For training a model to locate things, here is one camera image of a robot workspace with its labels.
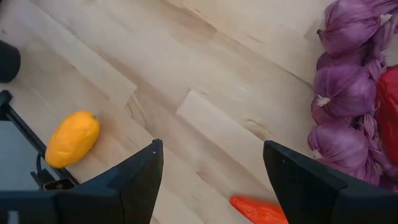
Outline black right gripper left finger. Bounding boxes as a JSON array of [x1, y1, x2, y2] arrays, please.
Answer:
[[55, 139, 164, 224]]

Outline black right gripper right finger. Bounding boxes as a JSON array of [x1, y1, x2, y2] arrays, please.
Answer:
[[262, 139, 398, 224]]

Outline orange carrot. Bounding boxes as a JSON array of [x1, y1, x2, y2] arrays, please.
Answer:
[[229, 194, 289, 224]]

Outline yellow-orange wrinkled pepper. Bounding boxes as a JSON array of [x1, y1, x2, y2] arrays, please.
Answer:
[[45, 110, 101, 169]]

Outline pile of purple onions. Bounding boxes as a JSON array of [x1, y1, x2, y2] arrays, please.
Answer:
[[307, 0, 398, 194]]

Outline red chili pepper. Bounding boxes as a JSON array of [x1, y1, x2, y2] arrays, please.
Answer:
[[375, 64, 398, 167]]

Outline black cylindrical object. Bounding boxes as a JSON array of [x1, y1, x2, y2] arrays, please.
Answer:
[[0, 39, 22, 84]]

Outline black metal table frame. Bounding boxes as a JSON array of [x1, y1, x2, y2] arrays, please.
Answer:
[[0, 89, 80, 190]]

